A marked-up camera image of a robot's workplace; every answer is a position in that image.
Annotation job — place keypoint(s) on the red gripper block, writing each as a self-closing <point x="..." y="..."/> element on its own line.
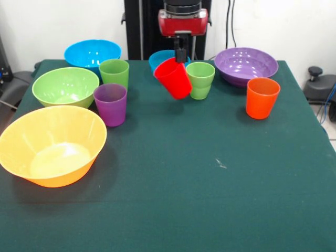
<point x="183" y="26"/>

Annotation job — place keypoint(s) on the red plastic cup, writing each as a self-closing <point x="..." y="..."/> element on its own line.
<point x="174" y="81"/>

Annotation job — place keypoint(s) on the orange plastic cup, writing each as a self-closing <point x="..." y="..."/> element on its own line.
<point x="262" y="102"/>

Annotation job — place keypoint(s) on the small blue plastic bowl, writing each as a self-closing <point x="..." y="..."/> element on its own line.
<point x="160" y="59"/>

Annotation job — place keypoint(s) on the ridged green plastic cup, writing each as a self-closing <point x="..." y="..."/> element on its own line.
<point x="202" y="84"/>

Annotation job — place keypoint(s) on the purple plastic bowl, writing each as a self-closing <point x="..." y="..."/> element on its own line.
<point x="244" y="65"/>

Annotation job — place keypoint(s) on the smooth green plastic cup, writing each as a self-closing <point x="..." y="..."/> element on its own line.
<point x="114" y="76"/>

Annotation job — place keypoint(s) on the purple plastic cup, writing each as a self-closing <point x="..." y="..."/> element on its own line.
<point x="110" y="110"/>

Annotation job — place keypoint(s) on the large blue plastic bowl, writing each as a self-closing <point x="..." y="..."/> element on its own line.
<point x="89" y="55"/>

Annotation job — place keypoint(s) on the green plastic bowl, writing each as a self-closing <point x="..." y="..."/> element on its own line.
<point x="65" y="89"/>

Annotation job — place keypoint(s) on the dark green tablecloth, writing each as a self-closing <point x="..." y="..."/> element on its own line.
<point x="183" y="183"/>

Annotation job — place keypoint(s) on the orange plastic bowl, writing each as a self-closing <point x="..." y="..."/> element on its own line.
<point x="52" y="157"/>

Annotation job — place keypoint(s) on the black equipment box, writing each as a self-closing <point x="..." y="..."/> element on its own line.
<point x="5" y="68"/>

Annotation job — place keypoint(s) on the grey pedestal foot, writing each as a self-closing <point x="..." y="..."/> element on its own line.
<point x="320" y="86"/>
<point x="15" y="84"/>

